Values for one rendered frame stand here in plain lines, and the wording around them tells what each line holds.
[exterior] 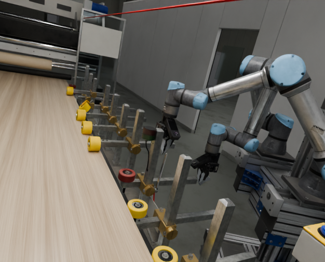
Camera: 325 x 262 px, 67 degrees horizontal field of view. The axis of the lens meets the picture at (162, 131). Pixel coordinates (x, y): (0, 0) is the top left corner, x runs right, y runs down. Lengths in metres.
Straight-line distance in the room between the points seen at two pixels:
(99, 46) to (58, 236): 2.69
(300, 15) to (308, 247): 3.66
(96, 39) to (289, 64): 2.57
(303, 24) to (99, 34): 2.62
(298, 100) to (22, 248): 1.02
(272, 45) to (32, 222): 3.83
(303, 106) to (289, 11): 3.18
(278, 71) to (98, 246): 0.85
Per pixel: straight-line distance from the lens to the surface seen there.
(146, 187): 1.21
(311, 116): 1.07
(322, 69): 3.67
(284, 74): 1.03
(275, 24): 4.25
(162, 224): 1.07
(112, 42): 3.31
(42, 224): 0.90
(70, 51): 3.30
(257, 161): 1.67
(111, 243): 0.84
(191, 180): 1.40
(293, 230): 1.33
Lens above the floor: 1.48
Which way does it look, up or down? 17 degrees down
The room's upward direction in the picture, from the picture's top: 13 degrees clockwise
